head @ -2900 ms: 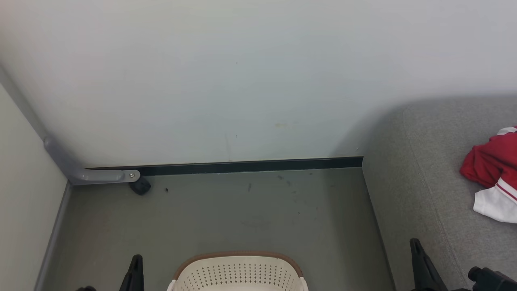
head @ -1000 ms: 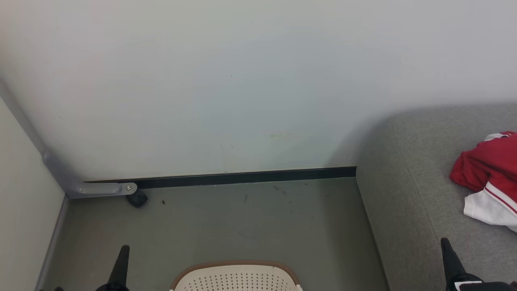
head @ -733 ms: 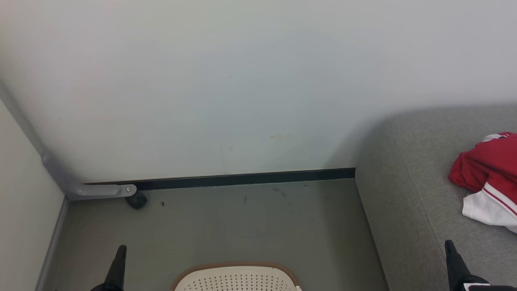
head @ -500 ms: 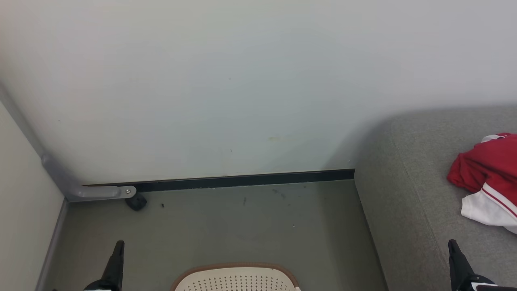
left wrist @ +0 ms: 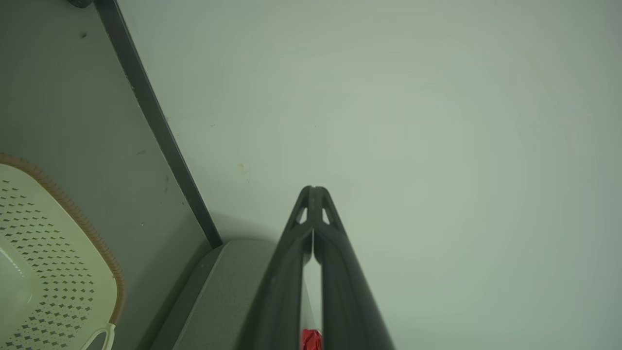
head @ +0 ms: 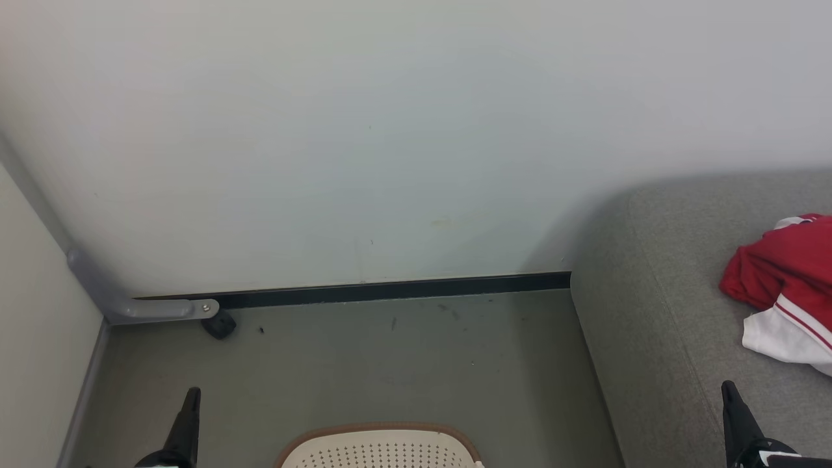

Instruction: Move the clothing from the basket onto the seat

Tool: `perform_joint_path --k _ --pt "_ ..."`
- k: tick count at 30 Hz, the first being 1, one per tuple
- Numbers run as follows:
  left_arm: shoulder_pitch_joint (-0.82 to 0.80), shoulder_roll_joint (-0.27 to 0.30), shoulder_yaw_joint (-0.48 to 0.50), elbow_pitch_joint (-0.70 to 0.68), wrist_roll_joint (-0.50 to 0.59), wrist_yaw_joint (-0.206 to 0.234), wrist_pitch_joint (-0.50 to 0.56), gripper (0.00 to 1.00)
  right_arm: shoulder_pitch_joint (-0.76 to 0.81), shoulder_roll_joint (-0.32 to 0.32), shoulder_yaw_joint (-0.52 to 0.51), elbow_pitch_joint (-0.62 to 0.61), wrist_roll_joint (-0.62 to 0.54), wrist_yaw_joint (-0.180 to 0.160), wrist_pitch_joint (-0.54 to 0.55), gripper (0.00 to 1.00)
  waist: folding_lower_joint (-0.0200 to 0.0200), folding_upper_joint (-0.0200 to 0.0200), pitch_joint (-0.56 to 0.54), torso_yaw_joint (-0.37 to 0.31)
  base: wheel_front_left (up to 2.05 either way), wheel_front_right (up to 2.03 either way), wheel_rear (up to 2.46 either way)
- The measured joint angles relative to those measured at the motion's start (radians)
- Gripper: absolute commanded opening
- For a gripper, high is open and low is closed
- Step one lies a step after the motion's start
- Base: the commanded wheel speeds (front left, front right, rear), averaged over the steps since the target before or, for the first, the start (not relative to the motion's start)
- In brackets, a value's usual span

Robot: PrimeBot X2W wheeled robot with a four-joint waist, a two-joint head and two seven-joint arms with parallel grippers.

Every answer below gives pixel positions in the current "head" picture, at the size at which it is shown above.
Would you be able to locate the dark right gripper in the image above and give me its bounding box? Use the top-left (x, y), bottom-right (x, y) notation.
top-left (721, 380), bottom-right (832, 468)

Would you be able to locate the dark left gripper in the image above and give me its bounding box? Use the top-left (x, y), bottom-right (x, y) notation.
top-left (133, 387), bottom-right (202, 468)

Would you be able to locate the red garment with white trim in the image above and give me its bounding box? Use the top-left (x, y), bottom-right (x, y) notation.
top-left (718, 213), bottom-right (832, 314)

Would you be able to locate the beige perforated laundry basket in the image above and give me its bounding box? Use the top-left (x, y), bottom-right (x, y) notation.
top-left (273, 423), bottom-right (486, 468)

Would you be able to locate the grey fabric sofa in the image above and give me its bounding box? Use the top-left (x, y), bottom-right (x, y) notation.
top-left (569, 170), bottom-right (832, 468)

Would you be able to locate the black baseboard strip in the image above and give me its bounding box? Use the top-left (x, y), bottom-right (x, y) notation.
top-left (133, 271), bottom-right (572, 310)

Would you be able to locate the grey metal foot bracket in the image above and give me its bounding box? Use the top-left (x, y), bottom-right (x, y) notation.
top-left (66, 246), bottom-right (220, 325)

